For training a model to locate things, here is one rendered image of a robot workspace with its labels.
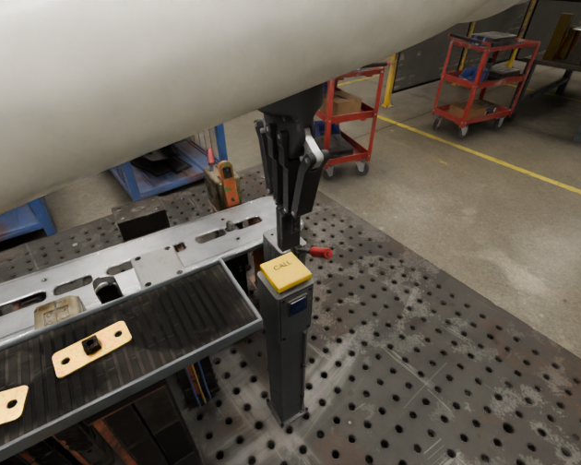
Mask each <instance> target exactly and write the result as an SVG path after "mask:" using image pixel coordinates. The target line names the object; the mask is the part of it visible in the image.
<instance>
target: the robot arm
mask: <svg viewBox="0 0 581 465"><path fill-rule="evenodd" d="M527 1H529V0H0V215H2V214H4V213H6V212H8V211H10V210H12V209H15V208H17V207H19V206H22V205H24V204H26V203H28V202H31V201H32V200H34V199H37V198H39V197H43V196H45V195H47V194H50V193H52V192H53V191H56V190H58V189H61V188H63V187H66V186H68V185H71V184H73V183H76V182H78V181H81V180H83V179H85V178H88V177H90V176H92V175H94V174H97V173H101V172H103V171H106V170H108V169H111V168H112V167H115V166H117V165H120V164H122V163H125V162H127V161H131V160H133V159H135V158H138V157H140V156H143V155H145V154H148V153H150V152H152V151H154V150H157V149H161V148H163V147H166V146H168V145H171V144H172V143H175V142H177V141H179V140H182V139H184V138H187V137H190V136H192V135H195V134H197V133H200V132H202V131H205V130H207V129H210V128H211V127H214V126H216V125H220V124H223V123H225V122H228V121H230V120H232V119H234V118H237V117H239V116H242V115H244V114H247V113H250V112H252V111H255V110H258V111H259V112H261V113H263V114H264V118H260V119H256V120H255V121H254V125H255V130H256V133H257V136H258V140H259V146H260V151H261V157H262V162H263V168H264V174H265V180H266V186H267V192H268V194H269V195H273V199H274V203H275V204H276V205H277V206H276V215H277V246H278V248H279V249H280V250H281V251H282V252H284V251H287V250H289V249H292V248H293V247H296V246H298V245H300V234H301V216H302V215H304V214H307V213H310V212H312V210H313V206H314V200H315V196H316V192H317V188H318V185H319V181H320V177H321V173H322V170H323V167H324V166H325V165H326V163H327V161H328V160H329V152H328V151H327V149H323V150H320V149H319V148H318V147H317V145H316V143H315V141H314V139H315V127H314V115H315V114H316V112H317V111H318V110H319V109H320V108H321V107H322V105H323V100H324V85H325V82H327V81H328V80H331V79H333V78H337V77H339V76H342V75H344V74H347V73H349V72H351V71H353V70H356V69H358V68H361V67H363V66H367V65H369V64H371V63H373V62H376V61H378V60H381V59H383V58H386V57H388V56H389V55H392V54H396V53H398V52H400V51H403V50H405V49H407V48H409V47H411V46H413V45H415V44H417V43H419V42H423V41H425V40H427V39H429V38H431V37H433V36H435V35H437V34H439V33H441V32H443V31H445V30H447V29H449V28H451V27H453V26H454V25H456V24H457V23H466V22H472V21H477V20H481V19H484V18H488V17H491V16H494V15H496V14H498V13H500V12H503V11H505V10H506V9H507V8H509V7H511V6H514V5H520V4H523V3H526V2H527ZM272 183H273V184H272Z"/></svg>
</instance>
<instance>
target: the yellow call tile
mask: <svg viewBox="0 0 581 465"><path fill-rule="evenodd" d="M260 270H261V271H262V273H263V274H264V275H265V277H266V278H267V279H268V281H269V282H270V283H271V284H272V286H273V287H274V288H275V290H276V291H277V292H278V293H281V292H284V291H286V290H288V289H290V288H292V287H294V286H296V285H298V284H300V283H302V282H304V281H307V280H309V279H310V278H312V273H311V272H310V271H309V270H308V269H307V267H306V266H305V265H304V264H303V263H302V262H301V261H300V260H299V259H298V258H297V257H296V256H295V255H294V254H293V253H292V252H289V253H288V254H285V255H283V256H279V257H277V258H274V259H272V260H270V261H268V262H266V263H263V264H261V265H260Z"/></svg>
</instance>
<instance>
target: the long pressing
mask: <svg viewBox="0 0 581 465"><path fill-rule="evenodd" d="M276 206H277V205H276V204H275V203H274V199H273V197H260V198H258V199H255V200H252V201H249V202H246V203H243V204H241V205H238V206H235V207H232V208H229V209H224V210H222V211H219V212H216V213H212V214H209V215H207V216H204V217H201V218H198V219H195V220H192V221H188V222H185V223H182V224H179V225H176V226H173V227H171V228H168V229H165V230H162V231H159V232H155V233H152V234H149V235H146V236H142V237H139V238H136V239H134V240H131V241H128V242H125V243H122V244H118V245H115V246H112V247H109V248H106V249H103V250H101V251H98V252H95V253H92V254H89V255H86V256H82V257H79V258H75V259H72V260H69V261H66V262H64V263H61V264H58V265H55V266H52V267H49V268H45V269H42V270H39V271H36V272H33V273H30V274H28V275H25V276H22V277H19V278H16V279H13V280H8V281H5V282H2V283H0V307H2V306H4V305H7V304H12V303H14V302H17V301H19V300H22V299H25V298H28V297H31V296H33V295H35V294H38V293H41V292H46V299H45V300H44V301H42V302H39V303H37V304H33V305H30V306H28V307H25V308H22V309H19V310H17V311H15V312H12V313H9V314H6V315H4V316H0V344H2V343H4V342H7V341H10V340H13V339H16V338H18V337H21V336H23V335H26V334H28V333H31V332H33V331H35V330H34V310H35V309H36V308H37V306H40V305H42V304H47V303H49V302H51V301H56V300H57V299H59V298H62V297H65V296H67V295H78V296H79V298H80V299H81V301H82V303H83V304H84V305H85V307H86V309H87V310H89V309H92V308H94V307H97V306H99V305H101V302H100V301H99V299H98V297H97V296H96V294H95V292H94V289H93V286H92V283H91V284H89V285H86V286H83V287H80V288H78V289H75V290H73V291H70V292H66V293H63V294H60V295H54V289H55V288H57V287H59V286H62V285H65V284H67V283H69V282H72V281H75V280H80V279H82V278H85V277H87V276H91V277H92V282H93V281H94V280H95V279H97V278H98V277H99V276H102V275H108V274H107V270H108V269H109V268H113V267H116V266H119V265H122V264H124V263H127V262H129V261H131V259H132V258H133V257H134V256H139V255H141V254H144V253H147V252H149V251H152V250H155V249H158V248H161V247H163V246H165V245H169V244H170V245H172V246H175V245H177V244H184V246H185V247H186V248H185V250H183V251H180V252H177V254H178V256H179V258H180V259H181V261H182V262H183V264H184V267H185V269H186V271H188V270H191V269H194V268H198V267H200V266H203V265H205V264H207V263H209V262H212V261H215V260H217V259H220V258H221V259H222V260H223V262H226V261H229V260H231V259H234V258H236V257H238V256H242V255H245V254H247V253H250V252H252V251H255V250H256V249H259V248H261V247H264V244H263V232H265V231H267V230H270V229H273V228H275V227H277V215H276ZM255 217H257V218H259V219H260V220H261V222H259V223H257V224H254V225H251V226H249V227H246V228H243V229H241V230H237V227H236V226H235V224H237V223H239V222H242V221H247V220H250V219H252V218H255ZM222 219H224V220H223V221H222ZM227 221H233V224H234V226H235V227H236V228H235V227H234V229H235V230H233V231H231V232H226V231H225V229H226V222H227ZM218 230H223V231H224V232H225V233H226V234H225V235H223V236H221V237H218V238H216V239H213V240H210V241H207V242H205V243H203V244H199V243H198V242H197V241H196V238H197V237H200V236H203V235H206V234H208V233H213V232H215V231H218ZM237 238H239V240H237ZM114 277H115V279H116V281H117V283H118V285H119V287H120V289H121V291H122V293H123V295H124V296H125V295H127V294H129V293H132V292H136V291H139V290H141V287H140V284H139V282H138V279H137V277H136V273H135V271H134V269H133V268H132V269H129V270H127V271H124V272H122V273H119V274H116V275H114ZM45 279H46V281H43V280H45Z"/></svg>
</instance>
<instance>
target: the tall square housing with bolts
mask: <svg viewBox="0 0 581 465"><path fill-rule="evenodd" d="M131 263H132V265H133V268H134V271H135V273H136V277H137V279H138V282H139V284H140V287H141V289H144V288H146V287H148V286H151V285H153V284H156V283H158V282H161V281H163V280H167V279H169V278H172V277H174V276H177V275H179V274H182V273H184V272H186V269H185V267H184V264H183V262H182V261H181V259H180V258H179V256H178V254H177V252H176V251H175V249H174V247H173V246H172V245H170V244H169V245H165V246H163V247H161V248H158V249H155V250H152V251H149V252H147V253H144V254H141V255H139V256H134V257H133V258H132V259H131ZM212 366H213V364H212V363H211V361H210V358H209V356H207V357H205V358H203V359H201V360H199V361H198V362H196V363H194V364H191V365H189V366H187V367H185V368H184V369H182V370H180V371H178V372H176V373H175V375H174V376H175V377H176V376H177V378H178V379H176V384H177V383H180V385H179V388H182V390H181V392H180V393H181V394H182V395H183V394H184V401H186V402H187V403H186V404H185V405H184V408H185V406H186V405H188V407H189V411H191V410H192V408H195V407H196V406H199V407H200V406H204V405H205V403H207V402H209V399H210V400H212V398H213V397H214V398H216V397H215V396H216V395H215V394H216V392H218V391H220V387H219V385H218V383H217V382H218V379H217V378H215V375H216V374H214V372H213V368H212ZM178 380H179V381H178ZM216 380H217V381H216ZM200 402H202V405H200Z"/></svg>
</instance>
